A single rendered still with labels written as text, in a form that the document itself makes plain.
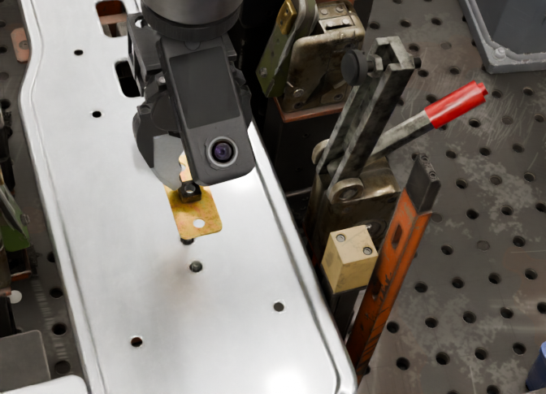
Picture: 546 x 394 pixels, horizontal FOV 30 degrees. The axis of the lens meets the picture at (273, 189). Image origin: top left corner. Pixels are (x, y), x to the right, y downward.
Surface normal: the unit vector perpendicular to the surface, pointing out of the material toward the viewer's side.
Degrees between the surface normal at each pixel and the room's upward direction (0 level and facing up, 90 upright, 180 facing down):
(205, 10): 89
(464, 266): 0
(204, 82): 31
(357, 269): 90
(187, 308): 0
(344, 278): 90
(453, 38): 0
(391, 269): 90
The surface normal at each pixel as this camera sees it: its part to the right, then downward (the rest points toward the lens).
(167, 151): 0.32, 0.79
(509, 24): -0.56, 0.65
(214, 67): 0.23, -0.07
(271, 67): -0.90, 0.08
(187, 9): 0.00, 0.81
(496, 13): -0.98, 0.09
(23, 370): 0.11, -0.57
